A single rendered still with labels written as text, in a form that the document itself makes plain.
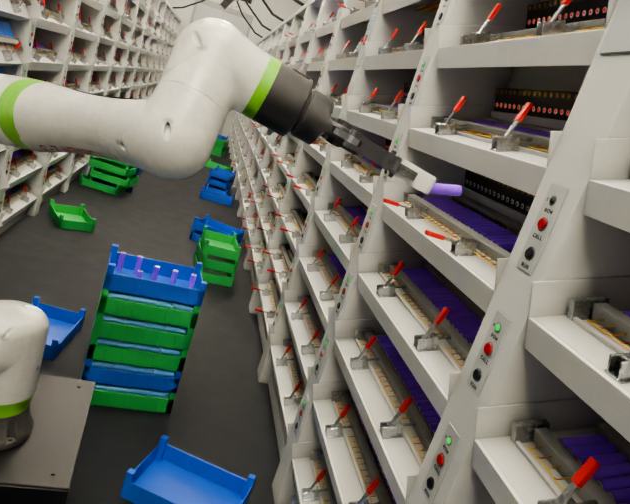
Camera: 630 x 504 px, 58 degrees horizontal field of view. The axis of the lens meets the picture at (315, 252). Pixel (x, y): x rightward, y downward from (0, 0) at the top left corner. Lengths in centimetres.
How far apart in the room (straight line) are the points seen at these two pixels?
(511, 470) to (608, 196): 37
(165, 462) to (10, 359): 82
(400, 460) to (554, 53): 73
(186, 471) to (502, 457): 115
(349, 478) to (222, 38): 95
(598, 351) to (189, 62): 62
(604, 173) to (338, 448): 91
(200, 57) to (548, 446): 69
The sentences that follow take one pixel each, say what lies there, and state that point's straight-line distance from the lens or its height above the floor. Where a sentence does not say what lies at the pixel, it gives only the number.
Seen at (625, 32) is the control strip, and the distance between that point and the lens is 84.
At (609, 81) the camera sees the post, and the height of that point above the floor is 124.
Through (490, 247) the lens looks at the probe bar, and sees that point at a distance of 101.
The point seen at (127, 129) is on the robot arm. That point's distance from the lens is 80.
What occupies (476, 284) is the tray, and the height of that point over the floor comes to 92.
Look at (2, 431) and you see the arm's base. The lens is 120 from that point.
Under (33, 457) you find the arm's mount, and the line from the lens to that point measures 120.
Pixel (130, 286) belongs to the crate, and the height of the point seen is 42.
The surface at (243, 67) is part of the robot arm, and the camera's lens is 81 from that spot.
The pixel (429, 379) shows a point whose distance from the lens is 100.
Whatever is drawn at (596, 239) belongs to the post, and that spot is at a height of 105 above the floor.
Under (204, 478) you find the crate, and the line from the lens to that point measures 180.
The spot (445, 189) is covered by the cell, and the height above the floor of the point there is 104.
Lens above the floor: 110
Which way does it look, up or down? 14 degrees down
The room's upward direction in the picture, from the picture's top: 18 degrees clockwise
